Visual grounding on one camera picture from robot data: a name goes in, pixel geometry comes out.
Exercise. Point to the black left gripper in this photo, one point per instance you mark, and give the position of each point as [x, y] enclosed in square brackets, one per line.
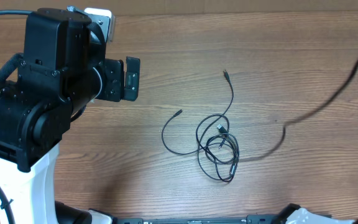
[113, 71]

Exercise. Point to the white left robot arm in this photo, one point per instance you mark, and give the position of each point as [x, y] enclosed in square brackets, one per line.
[43, 90]

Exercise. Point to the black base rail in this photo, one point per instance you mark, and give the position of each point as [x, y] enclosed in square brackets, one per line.
[291, 214]

